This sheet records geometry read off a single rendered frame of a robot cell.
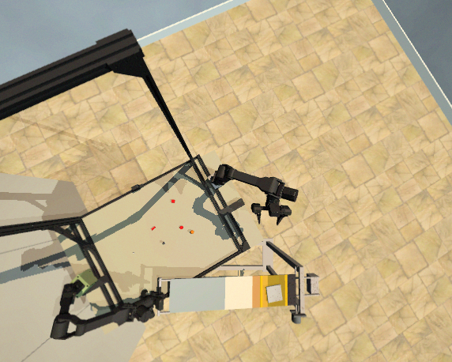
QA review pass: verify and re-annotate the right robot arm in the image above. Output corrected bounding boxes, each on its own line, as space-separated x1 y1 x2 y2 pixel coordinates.
50 279 155 340

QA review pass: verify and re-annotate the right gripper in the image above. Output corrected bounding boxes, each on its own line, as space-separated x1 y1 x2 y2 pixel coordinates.
141 290 165 311

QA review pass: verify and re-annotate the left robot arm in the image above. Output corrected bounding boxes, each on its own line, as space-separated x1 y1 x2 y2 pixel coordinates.
211 164 299 217

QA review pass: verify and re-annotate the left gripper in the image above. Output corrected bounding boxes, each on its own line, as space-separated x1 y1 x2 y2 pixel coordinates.
251 195 292 225

